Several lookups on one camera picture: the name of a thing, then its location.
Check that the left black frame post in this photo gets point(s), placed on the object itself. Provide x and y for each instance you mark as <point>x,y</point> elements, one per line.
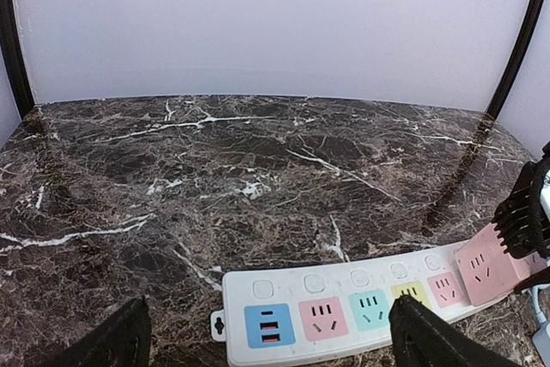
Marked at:
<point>13,59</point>

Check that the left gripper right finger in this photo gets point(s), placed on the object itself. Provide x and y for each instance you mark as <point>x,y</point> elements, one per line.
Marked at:
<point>421,338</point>

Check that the black frame post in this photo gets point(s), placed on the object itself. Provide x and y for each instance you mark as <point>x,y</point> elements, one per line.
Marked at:
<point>515,61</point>
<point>13,59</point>

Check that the right black frame post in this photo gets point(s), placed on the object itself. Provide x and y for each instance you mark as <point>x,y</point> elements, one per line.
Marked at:
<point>515,61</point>

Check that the white multicolour power strip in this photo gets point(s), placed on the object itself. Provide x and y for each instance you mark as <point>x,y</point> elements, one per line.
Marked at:
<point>304,315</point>

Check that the pink cube socket adapter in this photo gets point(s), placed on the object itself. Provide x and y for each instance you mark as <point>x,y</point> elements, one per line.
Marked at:
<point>487,271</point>

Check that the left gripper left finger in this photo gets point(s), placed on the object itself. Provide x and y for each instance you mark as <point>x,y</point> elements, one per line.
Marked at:
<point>123,339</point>

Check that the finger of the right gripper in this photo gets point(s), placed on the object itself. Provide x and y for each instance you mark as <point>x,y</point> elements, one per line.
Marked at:
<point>522,224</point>

